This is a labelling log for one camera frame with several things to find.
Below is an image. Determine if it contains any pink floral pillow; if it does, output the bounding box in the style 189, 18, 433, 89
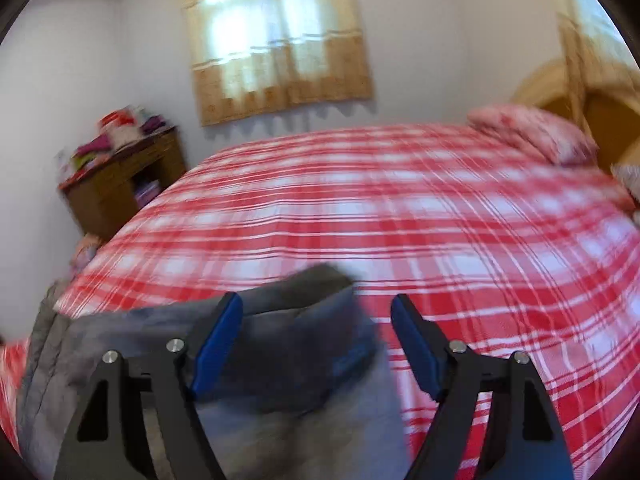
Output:
467, 105, 601, 166

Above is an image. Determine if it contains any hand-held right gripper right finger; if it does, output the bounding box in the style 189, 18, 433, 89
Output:
390, 293, 575, 480

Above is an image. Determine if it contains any striped pillow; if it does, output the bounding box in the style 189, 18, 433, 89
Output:
612, 162, 640, 202

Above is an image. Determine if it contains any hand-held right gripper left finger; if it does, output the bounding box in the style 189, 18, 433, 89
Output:
52, 291, 244, 480

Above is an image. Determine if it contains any yellow patterned window curtain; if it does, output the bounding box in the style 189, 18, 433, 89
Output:
181, 0, 375, 127

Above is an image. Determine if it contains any beige clothing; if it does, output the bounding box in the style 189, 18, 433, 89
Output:
112, 125, 146, 149

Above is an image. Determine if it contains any bed with red plaid sheet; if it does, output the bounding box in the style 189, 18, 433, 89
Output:
0, 122, 640, 480

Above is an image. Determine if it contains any wooden desk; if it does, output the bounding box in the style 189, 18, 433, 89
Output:
59, 127, 188, 243

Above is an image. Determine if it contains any pile of pastel clothes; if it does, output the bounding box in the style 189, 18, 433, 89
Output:
70, 234, 106, 277

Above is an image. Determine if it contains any grey puffer jacket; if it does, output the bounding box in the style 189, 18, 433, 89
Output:
15, 262, 416, 480

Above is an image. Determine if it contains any magenta clothing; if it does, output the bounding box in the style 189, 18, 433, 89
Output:
75, 137, 113, 157

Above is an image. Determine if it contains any wooden headboard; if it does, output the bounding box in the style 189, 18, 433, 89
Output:
510, 57, 640, 176

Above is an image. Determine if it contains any yellow side curtain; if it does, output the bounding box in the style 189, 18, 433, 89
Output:
555, 0, 640, 131

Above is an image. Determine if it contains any red cardboard box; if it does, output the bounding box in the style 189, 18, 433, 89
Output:
97, 109, 137, 129

